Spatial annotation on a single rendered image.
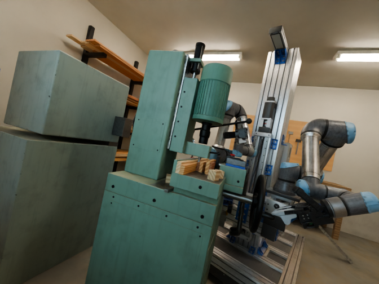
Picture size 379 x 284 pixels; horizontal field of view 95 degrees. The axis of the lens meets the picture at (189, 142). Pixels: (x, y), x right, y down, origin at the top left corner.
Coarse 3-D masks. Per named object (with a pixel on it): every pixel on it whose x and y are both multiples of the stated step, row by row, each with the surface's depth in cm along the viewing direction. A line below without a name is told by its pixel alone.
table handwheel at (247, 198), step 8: (264, 176) 85; (256, 184) 98; (264, 184) 79; (224, 192) 92; (232, 192) 92; (256, 192) 99; (264, 192) 77; (240, 200) 89; (248, 200) 88; (256, 200) 86; (264, 200) 76; (256, 208) 76; (256, 216) 75; (256, 224) 76
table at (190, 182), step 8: (176, 176) 74; (184, 176) 73; (192, 176) 73; (200, 176) 77; (176, 184) 74; (184, 184) 72; (192, 184) 71; (200, 184) 70; (208, 184) 70; (216, 184) 69; (224, 184) 88; (200, 192) 70; (208, 192) 69; (216, 192) 68; (240, 192) 86
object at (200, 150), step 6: (186, 144) 98; (192, 144) 97; (198, 144) 96; (186, 150) 98; (192, 150) 97; (198, 150) 96; (204, 150) 95; (210, 150) 99; (198, 156) 96; (204, 156) 94
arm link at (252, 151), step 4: (240, 112) 150; (244, 112) 150; (236, 116) 152; (240, 116) 149; (244, 116) 149; (240, 120) 149; (244, 120) 148; (244, 124) 146; (248, 128) 146; (248, 132) 143; (248, 136) 141; (248, 140) 140; (244, 144) 140; (248, 144) 138; (252, 144) 140; (248, 148) 135; (252, 148) 137; (248, 152) 134; (252, 152) 136; (256, 152) 138; (248, 156) 138; (252, 156) 138
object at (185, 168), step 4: (184, 164) 77; (188, 164) 80; (192, 164) 83; (196, 164) 90; (180, 168) 73; (184, 168) 73; (188, 168) 78; (192, 168) 85; (180, 172) 73; (184, 172) 74; (188, 172) 79
